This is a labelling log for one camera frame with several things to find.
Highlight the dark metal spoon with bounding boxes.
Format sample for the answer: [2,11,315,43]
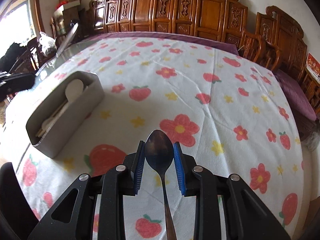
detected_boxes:
[145,129,177,239]

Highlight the large white ladle spoon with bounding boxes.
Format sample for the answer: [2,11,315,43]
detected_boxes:
[50,79,84,127]

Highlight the white plastic bag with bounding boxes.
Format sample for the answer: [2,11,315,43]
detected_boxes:
[39,31,57,57]

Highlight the metal rectangular tray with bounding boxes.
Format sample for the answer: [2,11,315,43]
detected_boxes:
[26,71,104,159]

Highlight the light wooden chopstick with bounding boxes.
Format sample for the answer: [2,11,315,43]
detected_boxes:
[35,100,68,138]

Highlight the stacked cardboard boxes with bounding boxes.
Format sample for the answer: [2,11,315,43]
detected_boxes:
[53,0,81,34]

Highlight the strawberry flower print tablecloth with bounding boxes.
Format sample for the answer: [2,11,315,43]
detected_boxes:
[17,37,303,236]

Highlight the purple armchair cushion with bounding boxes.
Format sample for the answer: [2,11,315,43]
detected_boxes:
[274,69,317,121]

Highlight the red greeting card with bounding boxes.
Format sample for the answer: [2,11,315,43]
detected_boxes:
[306,52,320,78]

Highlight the purple bench cushion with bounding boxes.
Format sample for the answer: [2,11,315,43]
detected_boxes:
[83,31,239,56]

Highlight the carved wooden armchair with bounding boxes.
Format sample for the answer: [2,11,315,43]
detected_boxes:
[238,5,319,114]

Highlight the carved wooden long bench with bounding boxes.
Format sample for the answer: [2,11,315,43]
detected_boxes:
[86,0,248,47]

